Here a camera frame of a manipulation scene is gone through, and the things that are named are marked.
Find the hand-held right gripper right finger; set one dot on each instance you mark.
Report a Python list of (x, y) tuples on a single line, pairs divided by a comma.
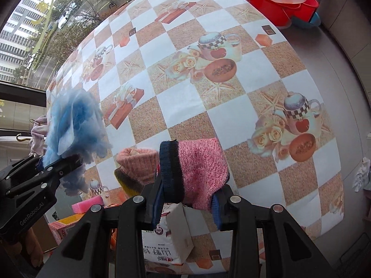
[(217, 212)]

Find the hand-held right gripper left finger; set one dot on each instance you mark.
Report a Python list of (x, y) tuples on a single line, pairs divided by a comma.
[(156, 208)]

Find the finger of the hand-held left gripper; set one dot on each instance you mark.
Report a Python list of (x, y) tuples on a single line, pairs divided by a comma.
[(34, 179)]

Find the pink sock with navy cuff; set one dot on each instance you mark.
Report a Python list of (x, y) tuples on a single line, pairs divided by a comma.
[(200, 168)]

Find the light blue fluffy plush cloth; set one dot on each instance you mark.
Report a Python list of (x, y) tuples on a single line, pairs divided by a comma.
[(78, 121)]

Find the white floral tissue packet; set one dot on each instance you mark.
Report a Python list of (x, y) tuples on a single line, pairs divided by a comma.
[(168, 237)]

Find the pink patterned carton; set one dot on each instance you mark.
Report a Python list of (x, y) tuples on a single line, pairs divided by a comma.
[(62, 226)]

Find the pale pink cloth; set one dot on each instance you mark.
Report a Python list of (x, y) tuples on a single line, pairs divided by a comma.
[(37, 136)]

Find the pink striped knit sock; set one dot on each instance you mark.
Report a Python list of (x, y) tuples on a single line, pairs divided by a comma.
[(136, 162)]

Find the pink sponge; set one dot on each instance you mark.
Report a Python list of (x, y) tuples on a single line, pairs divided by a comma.
[(87, 204)]

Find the checkered printed tablecloth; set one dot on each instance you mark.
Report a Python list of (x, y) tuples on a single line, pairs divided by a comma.
[(203, 92)]

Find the white crumpled cloth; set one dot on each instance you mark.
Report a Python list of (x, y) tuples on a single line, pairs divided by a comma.
[(362, 176)]

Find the red plastic basin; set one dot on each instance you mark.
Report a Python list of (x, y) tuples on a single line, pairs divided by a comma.
[(269, 11)]

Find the blue plastic basin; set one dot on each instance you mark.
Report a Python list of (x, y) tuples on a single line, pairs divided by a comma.
[(310, 21)]

